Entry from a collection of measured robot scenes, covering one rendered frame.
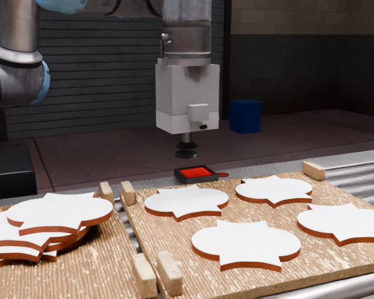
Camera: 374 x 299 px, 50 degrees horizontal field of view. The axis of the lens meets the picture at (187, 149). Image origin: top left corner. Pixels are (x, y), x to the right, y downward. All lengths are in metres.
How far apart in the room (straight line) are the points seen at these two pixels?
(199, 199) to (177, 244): 0.14
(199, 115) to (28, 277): 0.32
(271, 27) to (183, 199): 5.88
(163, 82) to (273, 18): 5.91
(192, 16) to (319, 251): 0.38
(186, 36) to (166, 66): 0.05
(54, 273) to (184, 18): 0.39
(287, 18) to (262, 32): 0.50
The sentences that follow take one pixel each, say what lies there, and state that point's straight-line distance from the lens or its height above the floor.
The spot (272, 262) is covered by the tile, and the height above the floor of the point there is 0.95.
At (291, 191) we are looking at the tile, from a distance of 0.76.
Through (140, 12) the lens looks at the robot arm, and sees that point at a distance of 0.69.
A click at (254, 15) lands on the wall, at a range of 6.32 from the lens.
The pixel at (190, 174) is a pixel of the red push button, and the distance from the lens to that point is 0.88.
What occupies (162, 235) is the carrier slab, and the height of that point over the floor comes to 0.94.
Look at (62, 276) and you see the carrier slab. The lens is 0.54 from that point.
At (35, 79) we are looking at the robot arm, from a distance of 1.06.
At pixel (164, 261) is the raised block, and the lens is 0.49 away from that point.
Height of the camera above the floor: 1.22
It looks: 16 degrees down
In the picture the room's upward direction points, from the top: straight up
